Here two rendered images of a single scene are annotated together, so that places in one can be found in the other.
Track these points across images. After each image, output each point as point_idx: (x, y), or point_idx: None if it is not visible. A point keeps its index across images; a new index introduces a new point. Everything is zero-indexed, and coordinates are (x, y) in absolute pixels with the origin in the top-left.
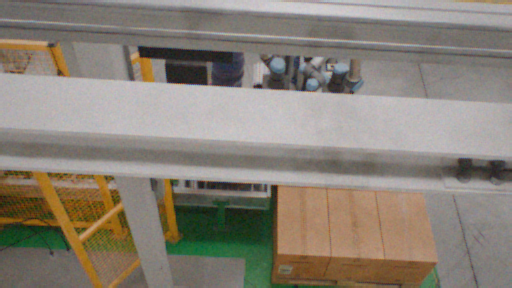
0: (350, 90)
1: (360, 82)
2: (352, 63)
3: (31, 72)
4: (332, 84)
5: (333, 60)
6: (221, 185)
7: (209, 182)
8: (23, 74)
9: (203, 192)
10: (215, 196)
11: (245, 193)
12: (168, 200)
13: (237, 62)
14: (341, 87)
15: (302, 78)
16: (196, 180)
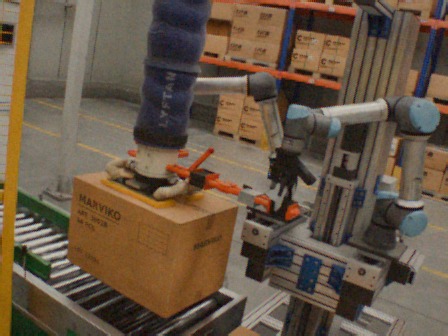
0: (407, 268)
1: (418, 212)
2: (404, 156)
3: (66, 204)
4: (370, 226)
5: (396, 233)
6: (101, 317)
7: (88, 303)
8: (58, 202)
9: (60, 299)
10: (73, 317)
11: (118, 334)
12: (2, 273)
13: (180, 29)
14: (385, 235)
15: (325, 215)
16: (74, 291)
